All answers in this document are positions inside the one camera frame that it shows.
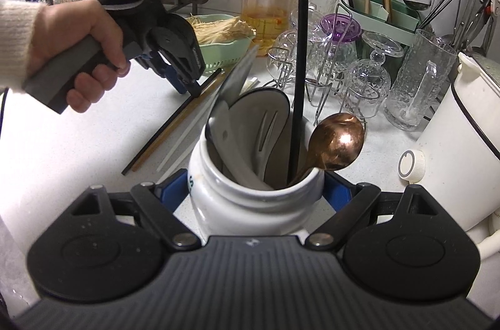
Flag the textured glass tumbler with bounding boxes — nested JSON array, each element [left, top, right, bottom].
[[302, 0, 338, 30]]

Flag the tall textured glass mug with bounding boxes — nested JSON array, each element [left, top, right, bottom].
[[385, 29, 458, 131]]

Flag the pale dried noodles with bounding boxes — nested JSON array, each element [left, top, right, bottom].
[[187, 15, 254, 46]]

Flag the white electric pot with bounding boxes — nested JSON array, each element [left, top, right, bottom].
[[398, 51, 500, 260]]

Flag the copper long-handled spoon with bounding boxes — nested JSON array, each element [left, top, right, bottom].
[[291, 112, 367, 184]]

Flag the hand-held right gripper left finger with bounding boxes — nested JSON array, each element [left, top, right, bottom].
[[68, 168, 203, 253]]

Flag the white ceramic jar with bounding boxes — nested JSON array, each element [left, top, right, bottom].
[[187, 146, 327, 237]]

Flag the wire rack with glasses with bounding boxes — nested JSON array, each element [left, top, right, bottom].
[[266, 2, 405, 120]]

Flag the green plastic basket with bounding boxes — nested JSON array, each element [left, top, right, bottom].
[[185, 14, 256, 75]]

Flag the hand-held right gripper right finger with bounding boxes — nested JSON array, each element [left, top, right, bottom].
[[304, 170, 445, 253]]

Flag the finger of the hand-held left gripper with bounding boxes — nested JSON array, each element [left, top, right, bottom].
[[155, 60, 185, 94], [175, 73, 203, 99]]

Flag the wooden chopstick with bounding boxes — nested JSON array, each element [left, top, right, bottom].
[[130, 74, 227, 172]]

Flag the plastic jar red lid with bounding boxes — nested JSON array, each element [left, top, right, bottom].
[[241, 0, 296, 55]]

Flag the person's left hand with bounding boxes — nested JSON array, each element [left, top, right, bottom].
[[27, 0, 132, 115]]

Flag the wire cup rack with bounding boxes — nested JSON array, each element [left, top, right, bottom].
[[267, 4, 379, 128]]

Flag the black chopstick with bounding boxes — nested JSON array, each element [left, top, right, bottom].
[[122, 68, 224, 175], [287, 0, 309, 186]]

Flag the green utensil holder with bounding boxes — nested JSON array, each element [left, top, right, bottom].
[[347, 0, 420, 47]]

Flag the person's left forearm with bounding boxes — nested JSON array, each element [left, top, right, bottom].
[[0, 0, 44, 93]]

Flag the white ceramic spoon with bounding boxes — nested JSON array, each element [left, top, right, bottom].
[[230, 88, 292, 190], [207, 45, 274, 190]]

